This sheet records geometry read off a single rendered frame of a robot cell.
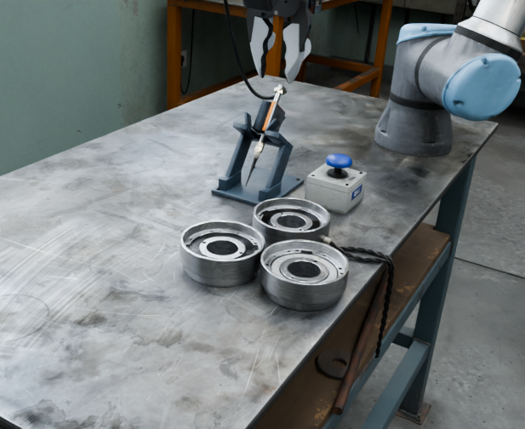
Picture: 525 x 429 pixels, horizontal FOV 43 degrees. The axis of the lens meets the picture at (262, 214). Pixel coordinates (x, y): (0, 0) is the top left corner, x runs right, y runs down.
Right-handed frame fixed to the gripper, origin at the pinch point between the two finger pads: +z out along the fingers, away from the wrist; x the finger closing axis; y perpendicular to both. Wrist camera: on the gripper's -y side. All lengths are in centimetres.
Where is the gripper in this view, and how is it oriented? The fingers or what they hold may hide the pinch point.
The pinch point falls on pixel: (274, 72)
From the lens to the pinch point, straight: 103.7
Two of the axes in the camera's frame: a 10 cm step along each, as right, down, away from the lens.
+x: -8.7, -2.7, 4.1
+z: -0.7, 8.9, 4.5
